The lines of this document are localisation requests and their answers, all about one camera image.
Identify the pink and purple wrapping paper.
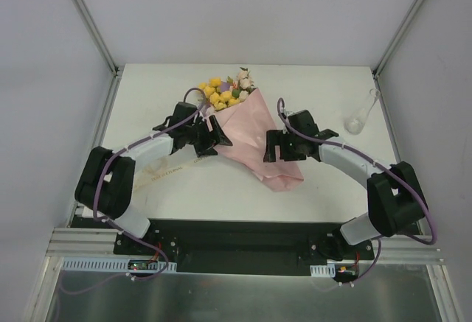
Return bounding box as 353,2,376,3
204,88,304,192

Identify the yellow and pink flower bunch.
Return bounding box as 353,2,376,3
197,67,256,114

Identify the cream printed ribbon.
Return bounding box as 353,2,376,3
133,156,209,192

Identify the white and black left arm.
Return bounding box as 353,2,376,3
74,102,232,255

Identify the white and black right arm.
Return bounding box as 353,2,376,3
207,108,429,259

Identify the clear glass vase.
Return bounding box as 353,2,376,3
344,88,381,135

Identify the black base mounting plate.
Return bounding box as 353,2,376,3
114,219,374,276

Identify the white slotted cable duct right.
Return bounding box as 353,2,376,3
310,263,358,279

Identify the white slotted cable duct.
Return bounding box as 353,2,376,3
63,257,177,274
310,263,358,279

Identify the white slotted cable duct left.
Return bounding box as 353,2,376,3
63,257,177,274

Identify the aluminium front rail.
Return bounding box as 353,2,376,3
46,228,446,265

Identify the aluminium frame post left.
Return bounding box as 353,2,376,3
72,0,119,76

